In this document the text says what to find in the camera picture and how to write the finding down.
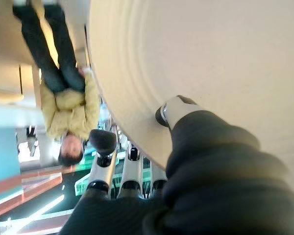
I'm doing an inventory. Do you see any robot right hand beige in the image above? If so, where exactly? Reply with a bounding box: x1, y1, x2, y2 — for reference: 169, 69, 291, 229
60, 94, 294, 235

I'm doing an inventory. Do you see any cream ceramic plate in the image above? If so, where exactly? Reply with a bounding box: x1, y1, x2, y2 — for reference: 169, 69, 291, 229
86, 0, 294, 172

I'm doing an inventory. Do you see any person in yellow jacket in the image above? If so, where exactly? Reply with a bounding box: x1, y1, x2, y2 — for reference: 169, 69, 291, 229
12, 0, 101, 167

